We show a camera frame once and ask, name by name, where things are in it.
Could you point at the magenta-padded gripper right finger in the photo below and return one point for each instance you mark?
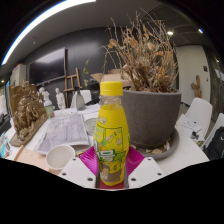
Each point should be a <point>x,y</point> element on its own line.
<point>135,160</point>

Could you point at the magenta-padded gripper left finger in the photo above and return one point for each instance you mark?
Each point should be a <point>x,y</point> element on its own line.
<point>87,160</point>

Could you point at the yellow drink bottle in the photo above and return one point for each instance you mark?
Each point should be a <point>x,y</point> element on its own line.
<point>111,133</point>

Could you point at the printed beige mug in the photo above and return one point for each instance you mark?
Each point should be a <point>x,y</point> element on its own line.
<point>60,156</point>

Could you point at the small round tin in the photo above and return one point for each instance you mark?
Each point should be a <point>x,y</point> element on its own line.
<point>90,126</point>

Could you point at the printed newspaper sheet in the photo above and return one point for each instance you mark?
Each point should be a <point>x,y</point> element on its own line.
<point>63,133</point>

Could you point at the grey pot saucer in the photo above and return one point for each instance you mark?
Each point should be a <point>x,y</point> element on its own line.
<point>171,146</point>

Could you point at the grey plant pot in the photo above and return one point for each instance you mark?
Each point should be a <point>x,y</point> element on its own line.
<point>151,116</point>

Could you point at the light wooden drawing board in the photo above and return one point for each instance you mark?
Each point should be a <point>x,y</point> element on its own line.
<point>31,157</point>

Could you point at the grey glass bottle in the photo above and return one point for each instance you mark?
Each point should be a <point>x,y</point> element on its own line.
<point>80,101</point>

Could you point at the small green-label bottle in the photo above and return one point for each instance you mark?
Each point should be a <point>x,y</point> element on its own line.
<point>50,111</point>

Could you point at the stack of papers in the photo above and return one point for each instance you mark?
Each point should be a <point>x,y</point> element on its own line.
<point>188,123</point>

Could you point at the small white figurine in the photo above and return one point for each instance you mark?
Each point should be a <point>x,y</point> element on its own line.
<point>60,99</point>
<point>45,97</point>

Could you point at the brown carved wooden sculpture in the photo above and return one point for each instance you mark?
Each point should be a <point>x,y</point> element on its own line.
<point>28,115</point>

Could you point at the wooden easel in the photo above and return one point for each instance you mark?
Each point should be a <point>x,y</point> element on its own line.
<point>71,86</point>

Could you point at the wooden figure statue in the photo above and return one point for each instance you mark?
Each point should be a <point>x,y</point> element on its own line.
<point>196,86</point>

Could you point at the dried brown plant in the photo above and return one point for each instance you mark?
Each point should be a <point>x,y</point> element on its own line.
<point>146,56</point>

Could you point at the round ceiling lights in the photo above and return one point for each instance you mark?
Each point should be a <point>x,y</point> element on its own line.
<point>170,33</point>

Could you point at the black wall screen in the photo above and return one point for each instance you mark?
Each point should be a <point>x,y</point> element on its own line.
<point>47,66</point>

